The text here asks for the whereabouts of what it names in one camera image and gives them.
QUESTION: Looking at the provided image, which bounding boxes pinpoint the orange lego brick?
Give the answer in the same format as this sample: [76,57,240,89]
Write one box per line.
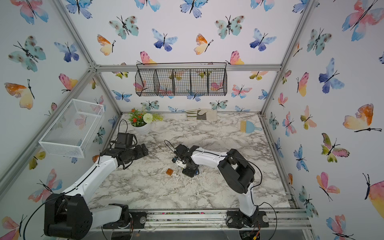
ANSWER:
[166,169,174,176]

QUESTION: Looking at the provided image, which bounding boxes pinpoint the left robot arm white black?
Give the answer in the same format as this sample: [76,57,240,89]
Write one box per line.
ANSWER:
[44,133,149,240]

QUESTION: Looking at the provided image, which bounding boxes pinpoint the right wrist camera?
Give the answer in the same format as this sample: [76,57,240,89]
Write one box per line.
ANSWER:
[172,157,186,169]

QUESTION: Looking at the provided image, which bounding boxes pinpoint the light blue hand brush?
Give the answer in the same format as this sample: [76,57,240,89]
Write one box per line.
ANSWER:
[240,121,263,134]

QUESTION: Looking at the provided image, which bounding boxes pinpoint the folded beige cloth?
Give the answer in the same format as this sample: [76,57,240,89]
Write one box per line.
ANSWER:
[186,109,218,122]

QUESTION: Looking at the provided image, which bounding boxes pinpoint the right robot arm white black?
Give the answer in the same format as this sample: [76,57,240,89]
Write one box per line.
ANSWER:
[172,145,269,229]

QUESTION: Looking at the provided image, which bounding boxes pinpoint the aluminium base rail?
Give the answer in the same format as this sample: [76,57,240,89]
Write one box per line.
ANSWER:
[130,208,312,231]

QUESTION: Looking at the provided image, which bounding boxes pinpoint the black wire wall basket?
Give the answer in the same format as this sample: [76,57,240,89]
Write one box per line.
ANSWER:
[134,62,228,97]

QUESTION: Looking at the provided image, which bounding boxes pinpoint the potted flower plant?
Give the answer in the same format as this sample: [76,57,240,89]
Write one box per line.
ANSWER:
[128,109,164,135]

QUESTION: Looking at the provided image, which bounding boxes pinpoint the white mesh wall basket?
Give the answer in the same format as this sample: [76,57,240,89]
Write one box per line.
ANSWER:
[39,99,105,158]

